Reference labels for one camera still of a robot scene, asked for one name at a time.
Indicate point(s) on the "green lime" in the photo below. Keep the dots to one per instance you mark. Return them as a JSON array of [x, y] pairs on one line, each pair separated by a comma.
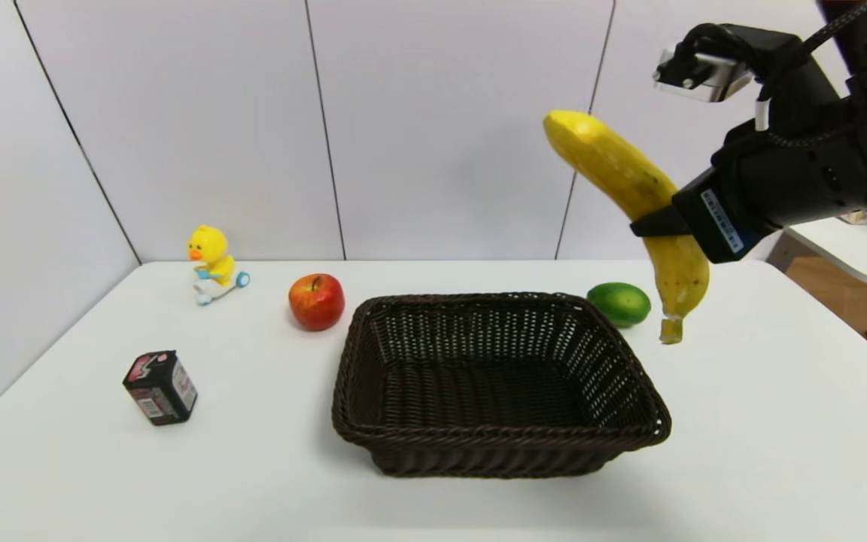
[[619, 303]]

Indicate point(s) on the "yellow banana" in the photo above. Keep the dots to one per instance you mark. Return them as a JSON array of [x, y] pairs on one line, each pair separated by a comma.
[[614, 162]]

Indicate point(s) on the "dark brown wicker basket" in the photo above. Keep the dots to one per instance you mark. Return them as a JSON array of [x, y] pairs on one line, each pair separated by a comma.
[[479, 391]]

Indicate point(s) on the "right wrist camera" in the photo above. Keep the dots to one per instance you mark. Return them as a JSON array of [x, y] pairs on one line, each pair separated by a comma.
[[712, 71]]

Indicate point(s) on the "white side table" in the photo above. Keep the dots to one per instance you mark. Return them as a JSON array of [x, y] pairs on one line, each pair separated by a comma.
[[855, 252]]

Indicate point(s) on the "yellow duck scooter toy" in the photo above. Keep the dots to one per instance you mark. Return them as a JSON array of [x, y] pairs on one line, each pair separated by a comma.
[[211, 252]]

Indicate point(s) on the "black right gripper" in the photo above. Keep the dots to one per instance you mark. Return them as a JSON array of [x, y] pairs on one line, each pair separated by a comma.
[[718, 218]]

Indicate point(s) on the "black red gum box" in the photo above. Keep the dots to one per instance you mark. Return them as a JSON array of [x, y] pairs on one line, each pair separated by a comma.
[[159, 388]]

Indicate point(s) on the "red apple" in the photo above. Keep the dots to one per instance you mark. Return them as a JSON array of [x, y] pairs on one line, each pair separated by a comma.
[[317, 302]]

